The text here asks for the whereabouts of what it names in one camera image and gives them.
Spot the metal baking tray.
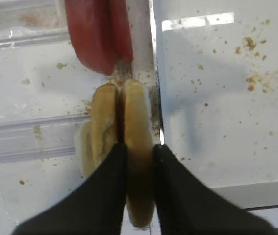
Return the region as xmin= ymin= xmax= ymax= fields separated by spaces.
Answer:
xmin=151 ymin=0 xmax=278 ymax=208

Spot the clear rail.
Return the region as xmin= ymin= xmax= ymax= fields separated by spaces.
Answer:
xmin=0 ymin=0 xmax=69 ymax=48
xmin=0 ymin=115 xmax=90 ymax=164

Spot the tomato slice right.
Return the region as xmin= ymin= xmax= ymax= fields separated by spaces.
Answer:
xmin=109 ymin=0 xmax=133 ymax=63

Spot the clear rail upper left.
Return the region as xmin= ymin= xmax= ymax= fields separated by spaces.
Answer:
xmin=0 ymin=0 xmax=69 ymax=48

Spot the tomato slice left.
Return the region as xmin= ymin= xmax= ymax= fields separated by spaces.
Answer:
xmin=64 ymin=0 xmax=115 ymax=75

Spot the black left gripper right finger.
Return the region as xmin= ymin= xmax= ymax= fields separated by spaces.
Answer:
xmin=154 ymin=145 xmax=277 ymax=235

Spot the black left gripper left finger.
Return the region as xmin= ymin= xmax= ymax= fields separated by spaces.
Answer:
xmin=13 ymin=144 xmax=127 ymax=235

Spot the tomato slice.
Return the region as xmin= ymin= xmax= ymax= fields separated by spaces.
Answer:
xmin=109 ymin=0 xmax=133 ymax=63
xmin=64 ymin=0 xmax=115 ymax=75

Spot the bread slice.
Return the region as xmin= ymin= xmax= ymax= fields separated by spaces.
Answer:
xmin=122 ymin=79 xmax=154 ymax=228
xmin=75 ymin=84 xmax=119 ymax=178

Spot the clear rail lower left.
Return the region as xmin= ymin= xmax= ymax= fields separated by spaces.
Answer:
xmin=0 ymin=115 xmax=90 ymax=164

